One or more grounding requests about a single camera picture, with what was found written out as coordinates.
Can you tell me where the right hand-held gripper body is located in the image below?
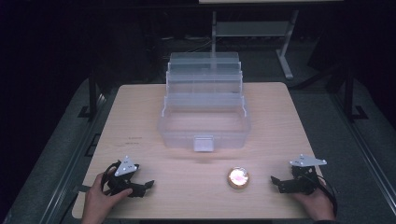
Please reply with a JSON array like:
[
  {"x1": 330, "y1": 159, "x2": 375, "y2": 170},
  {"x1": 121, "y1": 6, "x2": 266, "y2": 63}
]
[{"x1": 277, "y1": 153, "x2": 328, "y2": 196}]

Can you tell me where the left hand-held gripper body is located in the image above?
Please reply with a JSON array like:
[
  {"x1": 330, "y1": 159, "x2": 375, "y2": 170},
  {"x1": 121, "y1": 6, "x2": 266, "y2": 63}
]
[{"x1": 106, "y1": 155, "x2": 148, "y2": 199}]

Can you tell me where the round clear-lidded tin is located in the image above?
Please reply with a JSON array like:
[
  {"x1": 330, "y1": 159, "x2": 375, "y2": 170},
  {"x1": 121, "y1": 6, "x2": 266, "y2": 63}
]
[{"x1": 226, "y1": 166, "x2": 250, "y2": 190}]

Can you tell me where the clear plastic tiered storage box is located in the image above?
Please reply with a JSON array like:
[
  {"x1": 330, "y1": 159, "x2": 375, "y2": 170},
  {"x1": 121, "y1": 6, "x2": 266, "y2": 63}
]
[{"x1": 156, "y1": 51, "x2": 252, "y2": 153}]

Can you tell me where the person's right hand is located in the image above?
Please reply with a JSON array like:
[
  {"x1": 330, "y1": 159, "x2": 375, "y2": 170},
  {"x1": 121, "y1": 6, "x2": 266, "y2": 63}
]
[{"x1": 290, "y1": 177, "x2": 337, "y2": 222}]

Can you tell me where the person's left hand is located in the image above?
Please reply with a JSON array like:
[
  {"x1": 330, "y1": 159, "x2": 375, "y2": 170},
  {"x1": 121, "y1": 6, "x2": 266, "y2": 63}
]
[{"x1": 81, "y1": 171, "x2": 134, "y2": 224}]

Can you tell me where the grey metal stand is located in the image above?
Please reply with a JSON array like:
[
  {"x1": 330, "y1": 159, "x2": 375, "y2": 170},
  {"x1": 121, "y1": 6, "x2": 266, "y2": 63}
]
[{"x1": 210, "y1": 8, "x2": 300, "y2": 80}]

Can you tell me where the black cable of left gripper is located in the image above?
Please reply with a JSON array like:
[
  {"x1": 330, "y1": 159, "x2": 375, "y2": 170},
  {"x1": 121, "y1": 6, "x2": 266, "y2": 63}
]
[{"x1": 100, "y1": 161, "x2": 123, "y2": 197}]

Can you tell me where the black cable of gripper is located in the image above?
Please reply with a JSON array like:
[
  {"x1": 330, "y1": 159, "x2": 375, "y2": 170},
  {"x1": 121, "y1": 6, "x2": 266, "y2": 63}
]
[
  {"x1": 100, "y1": 161, "x2": 123, "y2": 197},
  {"x1": 306, "y1": 174, "x2": 339, "y2": 217}
]

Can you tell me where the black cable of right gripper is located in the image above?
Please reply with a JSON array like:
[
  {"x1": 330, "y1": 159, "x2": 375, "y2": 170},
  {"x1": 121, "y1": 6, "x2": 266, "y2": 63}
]
[{"x1": 306, "y1": 174, "x2": 339, "y2": 217}]

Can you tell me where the black metal post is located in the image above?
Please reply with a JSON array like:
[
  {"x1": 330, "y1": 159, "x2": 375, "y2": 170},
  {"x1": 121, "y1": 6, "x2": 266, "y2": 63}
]
[
  {"x1": 78, "y1": 69, "x2": 102, "y2": 120},
  {"x1": 342, "y1": 68, "x2": 369, "y2": 123}
]

